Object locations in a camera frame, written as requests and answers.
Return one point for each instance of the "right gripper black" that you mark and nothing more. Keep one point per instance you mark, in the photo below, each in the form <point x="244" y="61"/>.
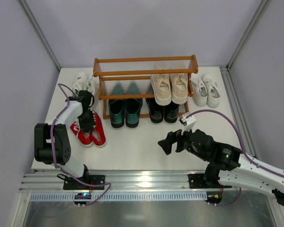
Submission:
<point x="178" y="142"/>

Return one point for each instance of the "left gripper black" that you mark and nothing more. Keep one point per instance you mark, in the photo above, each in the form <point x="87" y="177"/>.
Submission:
<point x="86" y="120"/>

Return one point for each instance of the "red canvas shoe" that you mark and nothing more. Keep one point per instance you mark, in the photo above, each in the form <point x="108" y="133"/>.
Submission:
<point x="84" y="138"/>
<point x="98" y="134"/>

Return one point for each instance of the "black loafer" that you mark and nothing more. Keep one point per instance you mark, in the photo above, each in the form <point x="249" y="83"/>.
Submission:
<point x="171" y="112"/>
<point x="155" y="110"/>

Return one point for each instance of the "green loafer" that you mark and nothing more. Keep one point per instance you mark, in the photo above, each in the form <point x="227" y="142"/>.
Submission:
<point x="133" y="107"/>
<point x="117" y="107"/>

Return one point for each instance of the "beige lace sneaker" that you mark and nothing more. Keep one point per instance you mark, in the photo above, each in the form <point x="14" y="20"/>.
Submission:
<point x="161" y="88"/>
<point x="179" y="87"/>

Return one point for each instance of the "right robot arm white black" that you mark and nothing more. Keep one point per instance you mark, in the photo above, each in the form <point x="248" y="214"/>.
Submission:
<point x="227" y="165"/>

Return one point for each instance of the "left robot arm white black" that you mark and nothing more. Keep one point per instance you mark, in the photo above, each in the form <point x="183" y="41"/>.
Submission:
<point x="51" y="140"/>

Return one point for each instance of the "wooden two-tier shoe shelf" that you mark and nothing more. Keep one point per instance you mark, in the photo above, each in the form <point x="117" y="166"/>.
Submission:
<point x="126" y="78"/>

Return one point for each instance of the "white sneaker left inner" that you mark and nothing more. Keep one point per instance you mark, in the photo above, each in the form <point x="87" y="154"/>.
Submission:
<point x="90" y="85"/>

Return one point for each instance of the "white sneaker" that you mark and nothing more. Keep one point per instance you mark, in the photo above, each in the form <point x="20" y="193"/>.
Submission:
<point x="79" y="82"/>
<point x="200" y="92"/>
<point x="213" y="94"/>
<point x="90" y="85"/>

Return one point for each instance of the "white sneaker far left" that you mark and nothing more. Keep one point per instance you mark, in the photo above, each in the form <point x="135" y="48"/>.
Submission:
<point x="79" y="82"/>

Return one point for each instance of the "white sneaker right inner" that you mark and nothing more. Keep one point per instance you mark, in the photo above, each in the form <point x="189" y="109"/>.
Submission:
<point x="200" y="92"/>

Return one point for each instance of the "white sneaker far right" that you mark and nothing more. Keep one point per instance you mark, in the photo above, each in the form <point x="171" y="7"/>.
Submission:
<point x="213" y="94"/>

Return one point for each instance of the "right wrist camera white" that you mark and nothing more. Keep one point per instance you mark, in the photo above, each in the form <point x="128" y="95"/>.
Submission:
<point x="187" y="120"/>

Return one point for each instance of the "aluminium mounting rail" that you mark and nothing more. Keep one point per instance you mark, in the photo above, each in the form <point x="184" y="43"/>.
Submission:
<point x="46" y="180"/>

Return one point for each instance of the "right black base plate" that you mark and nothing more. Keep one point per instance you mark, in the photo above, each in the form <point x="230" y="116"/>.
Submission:
<point x="196" y="180"/>

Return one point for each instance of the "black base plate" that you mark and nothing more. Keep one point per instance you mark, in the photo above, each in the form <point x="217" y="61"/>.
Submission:
<point x="71" y="184"/>
<point x="196" y="180"/>

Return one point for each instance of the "slotted grey cable duct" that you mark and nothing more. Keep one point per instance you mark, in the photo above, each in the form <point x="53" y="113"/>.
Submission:
<point x="119" y="196"/>

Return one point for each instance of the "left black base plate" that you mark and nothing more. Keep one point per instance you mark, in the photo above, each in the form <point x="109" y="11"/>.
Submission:
<point x="71" y="184"/>

